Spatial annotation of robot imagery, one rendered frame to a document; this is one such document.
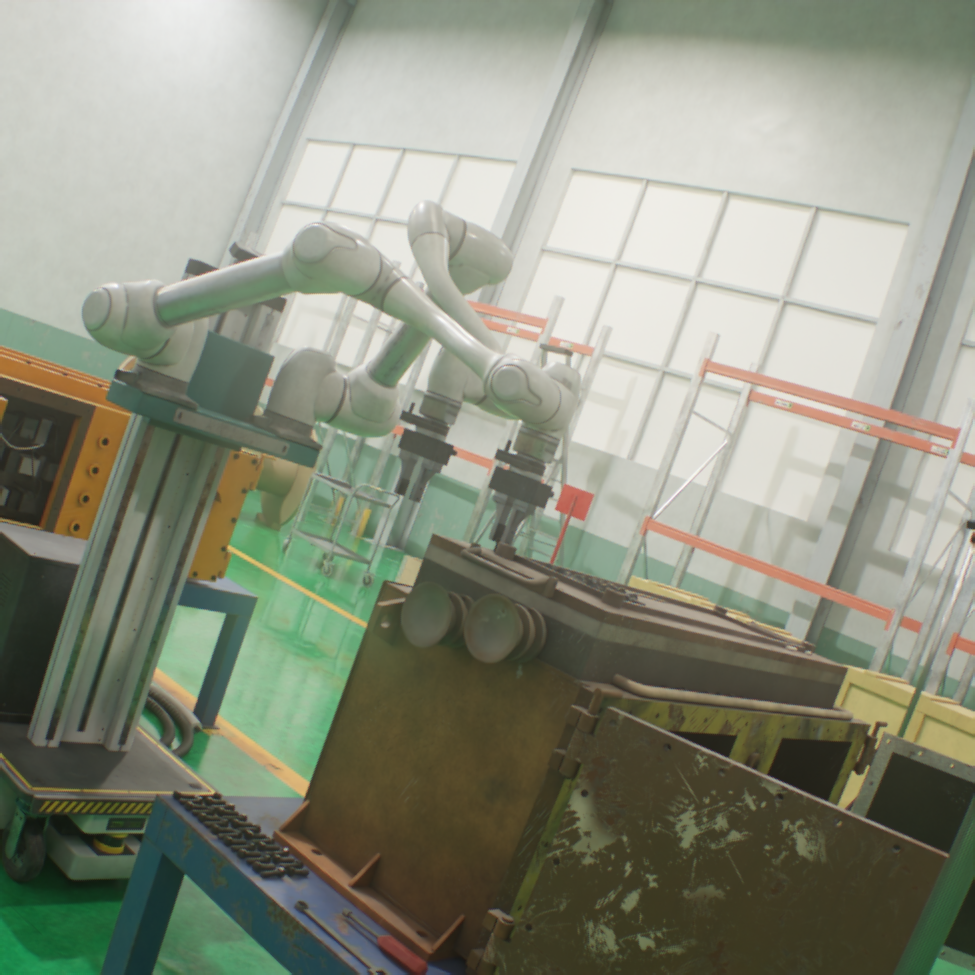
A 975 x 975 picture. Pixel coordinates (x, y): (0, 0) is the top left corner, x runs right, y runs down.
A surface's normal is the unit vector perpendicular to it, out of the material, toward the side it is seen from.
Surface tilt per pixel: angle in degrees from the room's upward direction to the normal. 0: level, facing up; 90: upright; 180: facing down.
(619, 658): 90
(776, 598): 90
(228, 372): 90
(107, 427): 90
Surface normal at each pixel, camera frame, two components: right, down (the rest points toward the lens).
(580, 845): -0.43, -0.12
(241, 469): 0.72, 0.30
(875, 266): -0.59, -0.19
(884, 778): -0.22, -0.04
